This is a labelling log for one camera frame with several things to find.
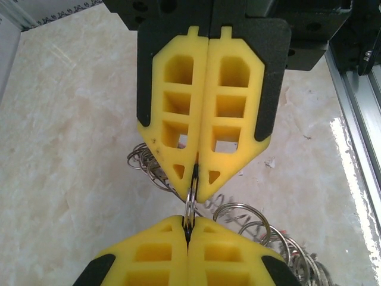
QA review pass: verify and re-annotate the silver keyring chain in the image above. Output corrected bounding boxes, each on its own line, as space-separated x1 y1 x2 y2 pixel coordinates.
126 142 333 286

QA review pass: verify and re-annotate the aluminium mounting rail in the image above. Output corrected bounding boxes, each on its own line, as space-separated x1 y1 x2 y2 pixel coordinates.
326 41 381 191

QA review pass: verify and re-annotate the aluminium side rail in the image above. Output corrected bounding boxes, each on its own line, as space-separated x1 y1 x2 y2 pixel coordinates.
0 0 40 31

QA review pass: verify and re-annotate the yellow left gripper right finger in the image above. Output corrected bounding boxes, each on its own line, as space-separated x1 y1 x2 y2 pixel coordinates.
187 216 301 286

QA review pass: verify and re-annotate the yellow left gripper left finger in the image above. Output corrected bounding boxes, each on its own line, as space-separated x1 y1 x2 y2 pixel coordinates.
73 214 190 286

